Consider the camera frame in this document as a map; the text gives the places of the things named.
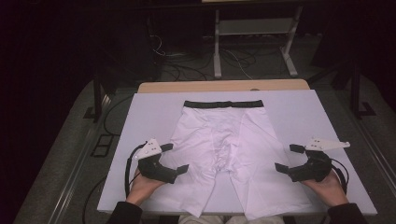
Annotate black metal stand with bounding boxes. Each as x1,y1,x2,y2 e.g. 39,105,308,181
82,70,120,124
348,58,378,119

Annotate person's right leg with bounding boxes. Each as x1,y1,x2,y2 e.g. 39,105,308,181
225,215,286,224

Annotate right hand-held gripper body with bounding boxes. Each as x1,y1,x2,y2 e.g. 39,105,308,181
289,136,351,184

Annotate person's left leg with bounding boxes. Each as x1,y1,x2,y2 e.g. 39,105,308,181
177,214,225,224

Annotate white metal desk frame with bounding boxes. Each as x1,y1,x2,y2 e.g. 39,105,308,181
212,4,304,79

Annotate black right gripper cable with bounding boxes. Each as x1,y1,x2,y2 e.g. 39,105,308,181
329,158,351,196

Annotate person's right hand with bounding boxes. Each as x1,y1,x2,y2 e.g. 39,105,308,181
301,169,350,208

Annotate wooden table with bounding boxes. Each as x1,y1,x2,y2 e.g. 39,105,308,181
137,78,311,94

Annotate person's left hand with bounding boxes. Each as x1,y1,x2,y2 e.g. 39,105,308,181
125,167,166,207

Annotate thin black floor cable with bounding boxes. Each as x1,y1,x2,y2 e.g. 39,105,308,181
81,175,108,224
102,94,135,137

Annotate white floor cable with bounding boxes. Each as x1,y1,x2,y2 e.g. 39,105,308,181
219,48,254,80

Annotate black floor cable bundle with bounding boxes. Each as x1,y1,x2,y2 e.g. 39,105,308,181
161,51,217,82

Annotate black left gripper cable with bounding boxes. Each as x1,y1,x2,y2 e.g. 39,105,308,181
123,141,148,199

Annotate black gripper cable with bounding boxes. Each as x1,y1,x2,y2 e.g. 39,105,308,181
329,158,351,196
123,141,148,199

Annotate white shorts with black waistband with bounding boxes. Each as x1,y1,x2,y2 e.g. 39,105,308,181
157,99,313,221

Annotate person's leg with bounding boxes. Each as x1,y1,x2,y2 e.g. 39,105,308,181
225,215,286,224
177,214,225,224

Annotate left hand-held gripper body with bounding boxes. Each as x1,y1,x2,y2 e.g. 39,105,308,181
134,138,178,185

